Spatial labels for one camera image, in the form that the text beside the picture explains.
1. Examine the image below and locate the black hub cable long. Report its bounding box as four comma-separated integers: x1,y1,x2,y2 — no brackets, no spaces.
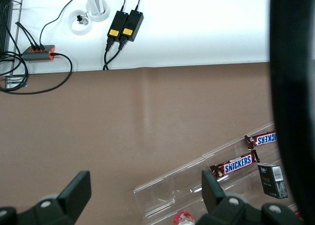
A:
39,0,84,51

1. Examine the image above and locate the black power adapter yellow label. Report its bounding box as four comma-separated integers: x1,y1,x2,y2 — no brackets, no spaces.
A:
120,9,145,42
107,10,129,40

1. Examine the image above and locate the small black metal clip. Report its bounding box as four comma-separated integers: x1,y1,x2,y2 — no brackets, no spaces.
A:
76,14,90,26

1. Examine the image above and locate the thick black adapter mains cord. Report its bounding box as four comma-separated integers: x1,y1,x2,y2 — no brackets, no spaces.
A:
102,36,116,70
104,39,127,70

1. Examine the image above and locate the white ring with upright strip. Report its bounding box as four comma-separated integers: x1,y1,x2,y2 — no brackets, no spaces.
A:
85,0,110,23

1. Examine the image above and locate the brown table cover mat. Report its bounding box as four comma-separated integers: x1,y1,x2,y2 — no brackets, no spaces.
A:
0,61,279,225

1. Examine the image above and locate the dark blurred robot cable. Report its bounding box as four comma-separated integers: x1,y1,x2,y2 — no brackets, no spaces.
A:
269,0,315,225

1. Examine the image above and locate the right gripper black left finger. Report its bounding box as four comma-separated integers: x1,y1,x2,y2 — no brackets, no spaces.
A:
0,170,92,225

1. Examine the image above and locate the clear acrylic stepped stand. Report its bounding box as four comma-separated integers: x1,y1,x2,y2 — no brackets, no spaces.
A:
133,121,303,225

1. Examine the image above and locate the red can with white lid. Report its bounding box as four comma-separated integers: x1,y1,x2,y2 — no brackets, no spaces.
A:
173,211,196,225

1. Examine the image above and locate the Snickers chocolate bar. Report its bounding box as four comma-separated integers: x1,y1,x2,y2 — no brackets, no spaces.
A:
244,131,278,149
209,150,260,181

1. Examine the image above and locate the grey orange USB hub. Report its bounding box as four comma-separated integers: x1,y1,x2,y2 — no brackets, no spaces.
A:
21,44,57,62

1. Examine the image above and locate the flat white plastic ring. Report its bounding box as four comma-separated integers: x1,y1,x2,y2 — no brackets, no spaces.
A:
68,9,94,35

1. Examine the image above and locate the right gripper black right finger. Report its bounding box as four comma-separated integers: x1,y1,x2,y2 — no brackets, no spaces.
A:
194,170,306,225

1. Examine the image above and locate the small black carton box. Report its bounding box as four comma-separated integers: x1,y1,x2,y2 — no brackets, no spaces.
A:
257,162,289,199

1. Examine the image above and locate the silver metal bracket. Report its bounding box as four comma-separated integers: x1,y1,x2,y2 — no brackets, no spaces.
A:
4,74,28,89

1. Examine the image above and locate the black USB cable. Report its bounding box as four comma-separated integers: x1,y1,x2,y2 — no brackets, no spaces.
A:
17,22,41,51
15,22,36,51

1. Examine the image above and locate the black ribbed electronics box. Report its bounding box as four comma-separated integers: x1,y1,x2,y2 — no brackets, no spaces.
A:
0,0,15,55

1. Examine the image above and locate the black hub cable loop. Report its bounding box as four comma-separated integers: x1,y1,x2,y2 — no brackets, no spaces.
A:
0,52,73,95

